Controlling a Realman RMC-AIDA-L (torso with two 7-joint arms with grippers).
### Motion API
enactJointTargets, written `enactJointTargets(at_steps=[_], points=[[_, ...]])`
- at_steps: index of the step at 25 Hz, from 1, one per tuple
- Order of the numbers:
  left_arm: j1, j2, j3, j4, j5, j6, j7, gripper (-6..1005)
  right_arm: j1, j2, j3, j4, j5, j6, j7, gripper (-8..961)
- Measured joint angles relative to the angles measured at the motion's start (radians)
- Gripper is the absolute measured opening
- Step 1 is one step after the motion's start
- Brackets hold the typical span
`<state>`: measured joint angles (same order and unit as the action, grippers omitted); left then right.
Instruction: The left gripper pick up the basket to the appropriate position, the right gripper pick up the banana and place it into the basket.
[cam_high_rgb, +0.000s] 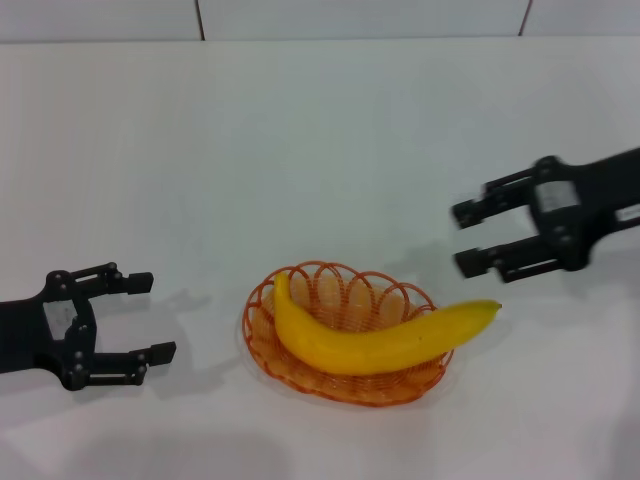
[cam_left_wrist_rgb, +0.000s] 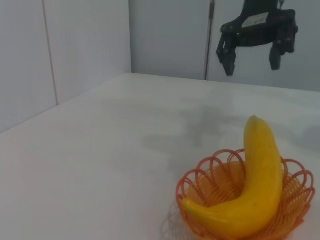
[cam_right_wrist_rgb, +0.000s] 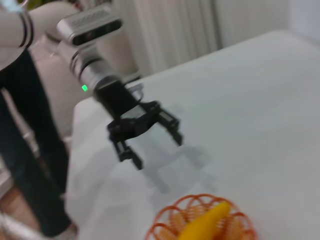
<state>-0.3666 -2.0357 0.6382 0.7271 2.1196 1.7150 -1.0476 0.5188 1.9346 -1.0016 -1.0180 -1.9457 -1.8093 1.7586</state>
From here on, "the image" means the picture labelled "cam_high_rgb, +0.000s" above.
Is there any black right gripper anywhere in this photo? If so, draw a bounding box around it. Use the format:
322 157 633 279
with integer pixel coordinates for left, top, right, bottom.
451 145 640 285

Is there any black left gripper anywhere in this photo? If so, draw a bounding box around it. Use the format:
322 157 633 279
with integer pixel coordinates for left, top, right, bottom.
0 261 179 393

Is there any yellow banana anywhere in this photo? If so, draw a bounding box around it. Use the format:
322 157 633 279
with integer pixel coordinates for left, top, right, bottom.
272 271 503 377

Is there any orange woven oval basket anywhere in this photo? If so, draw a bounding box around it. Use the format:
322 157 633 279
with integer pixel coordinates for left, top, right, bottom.
242 259 456 408

